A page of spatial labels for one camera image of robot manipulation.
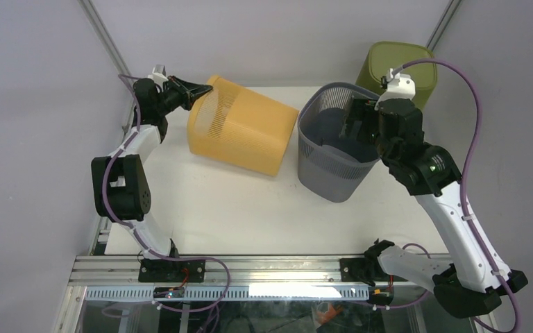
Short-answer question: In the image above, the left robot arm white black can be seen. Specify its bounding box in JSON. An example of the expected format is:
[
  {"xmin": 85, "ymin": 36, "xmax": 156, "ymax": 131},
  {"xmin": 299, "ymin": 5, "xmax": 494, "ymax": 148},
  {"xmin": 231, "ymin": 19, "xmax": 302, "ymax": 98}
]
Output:
[{"xmin": 91, "ymin": 74, "xmax": 213, "ymax": 282}]

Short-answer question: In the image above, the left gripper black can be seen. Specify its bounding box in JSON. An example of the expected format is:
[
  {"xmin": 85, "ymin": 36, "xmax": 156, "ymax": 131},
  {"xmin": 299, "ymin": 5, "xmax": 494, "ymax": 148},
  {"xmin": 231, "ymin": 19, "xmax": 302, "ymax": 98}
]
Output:
[{"xmin": 155, "ymin": 75, "xmax": 212, "ymax": 115}]

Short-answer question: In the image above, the orange object under table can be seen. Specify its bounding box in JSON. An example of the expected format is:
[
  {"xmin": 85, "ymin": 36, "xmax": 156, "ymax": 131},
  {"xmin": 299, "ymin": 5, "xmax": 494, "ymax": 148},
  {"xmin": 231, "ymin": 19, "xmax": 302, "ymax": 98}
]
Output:
[{"xmin": 315, "ymin": 302, "xmax": 343, "ymax": 325}]

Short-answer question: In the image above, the white slotted cable duct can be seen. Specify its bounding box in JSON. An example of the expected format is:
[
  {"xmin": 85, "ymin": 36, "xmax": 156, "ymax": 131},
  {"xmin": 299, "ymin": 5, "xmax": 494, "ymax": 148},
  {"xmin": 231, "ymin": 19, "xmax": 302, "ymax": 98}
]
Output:
[{"xmin": 85, "ymin": 282, "xmax": 369, "ymax": 302}]

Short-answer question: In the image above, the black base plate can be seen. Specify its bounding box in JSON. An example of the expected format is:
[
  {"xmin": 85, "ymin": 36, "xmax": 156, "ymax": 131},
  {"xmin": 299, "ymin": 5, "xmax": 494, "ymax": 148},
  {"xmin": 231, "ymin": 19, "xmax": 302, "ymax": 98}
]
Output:
[
  {"xmin": 339, "ymin": 257, "xmax": 385, "ymax": 284},
  {"xmin": 138, "ymin": 259, "xmax": 205, "ymax": 283}
]

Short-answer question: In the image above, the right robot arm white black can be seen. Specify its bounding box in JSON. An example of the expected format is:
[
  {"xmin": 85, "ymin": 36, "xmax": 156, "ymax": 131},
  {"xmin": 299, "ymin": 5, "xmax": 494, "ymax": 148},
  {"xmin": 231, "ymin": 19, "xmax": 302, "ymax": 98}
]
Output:
[{"xmin": 341, "ymin": 99, "xmax": 527, "ymax": 318}]

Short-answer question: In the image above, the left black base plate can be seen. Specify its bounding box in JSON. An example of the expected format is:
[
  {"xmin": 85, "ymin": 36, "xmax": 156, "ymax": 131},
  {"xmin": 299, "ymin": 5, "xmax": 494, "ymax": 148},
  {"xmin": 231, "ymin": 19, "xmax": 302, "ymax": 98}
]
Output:
[{"xmin": 138, "ymin": 259, "xmax": 205, "ymax": 283}]

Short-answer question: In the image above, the grey slatted plastic basket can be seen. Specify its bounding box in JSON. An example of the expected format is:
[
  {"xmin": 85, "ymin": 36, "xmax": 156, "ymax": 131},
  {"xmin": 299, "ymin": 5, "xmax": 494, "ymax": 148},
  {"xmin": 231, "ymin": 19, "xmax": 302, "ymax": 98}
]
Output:
[{"xmin": 297, "ymin": 82, "xmax": 379, "ymax": 203}]

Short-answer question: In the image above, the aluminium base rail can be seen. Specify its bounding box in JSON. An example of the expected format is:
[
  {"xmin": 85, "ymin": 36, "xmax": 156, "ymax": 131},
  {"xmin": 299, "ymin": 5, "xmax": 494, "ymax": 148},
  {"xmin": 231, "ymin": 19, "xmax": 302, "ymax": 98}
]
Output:
[{"xmin": 68, "ymin": 254, "xmax": 362, "ymax": 287}]

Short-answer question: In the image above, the green slatted plastic basket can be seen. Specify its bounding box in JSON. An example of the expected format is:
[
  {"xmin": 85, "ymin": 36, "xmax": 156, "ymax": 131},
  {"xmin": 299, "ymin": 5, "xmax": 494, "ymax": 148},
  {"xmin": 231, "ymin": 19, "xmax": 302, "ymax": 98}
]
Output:
[{"xmin": 355, "ymin": 41, "xmax": 439, "ymax": 111}]

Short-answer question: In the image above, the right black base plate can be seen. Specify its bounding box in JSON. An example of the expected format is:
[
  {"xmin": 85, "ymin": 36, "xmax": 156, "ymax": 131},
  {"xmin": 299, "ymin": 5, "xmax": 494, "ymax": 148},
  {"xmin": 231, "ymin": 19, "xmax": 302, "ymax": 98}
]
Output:
[{"xmin": 339, "ymin": 257, "xmax": 385, "ymax": 284}]

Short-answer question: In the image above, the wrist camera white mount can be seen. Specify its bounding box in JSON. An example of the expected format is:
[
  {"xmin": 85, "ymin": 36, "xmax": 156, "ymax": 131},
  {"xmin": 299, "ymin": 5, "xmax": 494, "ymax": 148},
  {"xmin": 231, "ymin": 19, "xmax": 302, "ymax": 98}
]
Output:
[
  {"xmin": 148, "ymin": 65, "xmax": 168, "ymax": 87},
  {"xmin": 375, "ymin": 67, "xmax": 416, "ymax": 111}
]

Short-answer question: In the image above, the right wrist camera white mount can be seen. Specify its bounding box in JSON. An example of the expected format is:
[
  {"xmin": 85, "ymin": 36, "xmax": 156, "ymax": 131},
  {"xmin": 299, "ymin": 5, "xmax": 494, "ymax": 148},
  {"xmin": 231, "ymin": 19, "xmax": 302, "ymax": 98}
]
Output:
[{"xmin": 375, "ymin": 67, "xmax": 416, "ymax": 111}]

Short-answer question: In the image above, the right aluminium frame post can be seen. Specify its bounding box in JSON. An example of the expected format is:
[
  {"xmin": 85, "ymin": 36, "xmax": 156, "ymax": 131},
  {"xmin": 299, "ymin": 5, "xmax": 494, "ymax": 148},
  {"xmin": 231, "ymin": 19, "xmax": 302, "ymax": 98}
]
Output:
[{"xmin": 425, "ymin": 0, "xmax": 463, "ymax": 52}]

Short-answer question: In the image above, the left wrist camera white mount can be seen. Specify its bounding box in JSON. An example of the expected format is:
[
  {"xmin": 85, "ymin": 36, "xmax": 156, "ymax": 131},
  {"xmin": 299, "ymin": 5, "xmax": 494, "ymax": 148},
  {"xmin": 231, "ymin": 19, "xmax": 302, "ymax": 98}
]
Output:
[{"xmin": 148, "ymin": 65, "xmax": 168, "ymax": 87}]

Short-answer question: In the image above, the left aluminium frame post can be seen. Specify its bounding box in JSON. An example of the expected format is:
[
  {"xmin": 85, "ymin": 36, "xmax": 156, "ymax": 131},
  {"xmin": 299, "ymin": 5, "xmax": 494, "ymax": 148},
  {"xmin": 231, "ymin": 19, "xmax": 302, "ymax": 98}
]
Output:
[{"xmin": 78, "ymin": 0, "xmax": 133, "ymax": 94}]

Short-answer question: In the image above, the aluminium frame post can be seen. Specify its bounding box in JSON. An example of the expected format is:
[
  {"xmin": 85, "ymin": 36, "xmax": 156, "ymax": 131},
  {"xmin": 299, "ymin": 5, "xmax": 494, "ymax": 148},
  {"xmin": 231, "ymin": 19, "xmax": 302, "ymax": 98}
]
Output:
[
  {"xmin": 425, "ymin": 0, "xmax": 463, "ymax": 52},
  {"xmin": 78, "ymin": 0, "xmax": 133, "ymax": 94}
]

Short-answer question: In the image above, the yellow slatted plastic basket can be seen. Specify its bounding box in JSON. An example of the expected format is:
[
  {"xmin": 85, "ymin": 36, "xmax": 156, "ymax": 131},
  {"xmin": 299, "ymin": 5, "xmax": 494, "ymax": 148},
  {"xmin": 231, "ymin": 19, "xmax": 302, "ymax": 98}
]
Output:
[{"xmin": 187, "ymin": 75, "xmax": 298, "ymax": 177}]

